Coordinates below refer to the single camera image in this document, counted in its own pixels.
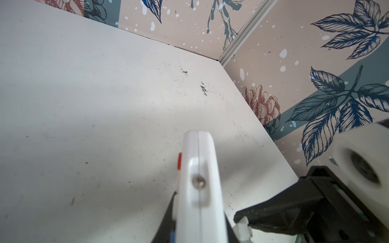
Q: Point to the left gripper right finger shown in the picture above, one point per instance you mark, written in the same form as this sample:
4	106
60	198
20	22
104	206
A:
232	238

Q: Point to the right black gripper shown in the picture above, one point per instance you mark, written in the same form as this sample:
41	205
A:
319	208

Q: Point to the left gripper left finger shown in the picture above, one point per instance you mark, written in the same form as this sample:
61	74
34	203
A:
166	230

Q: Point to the white remote control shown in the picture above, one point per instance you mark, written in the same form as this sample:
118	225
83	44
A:
198	204

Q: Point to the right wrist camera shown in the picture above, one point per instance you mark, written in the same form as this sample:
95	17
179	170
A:
362	154

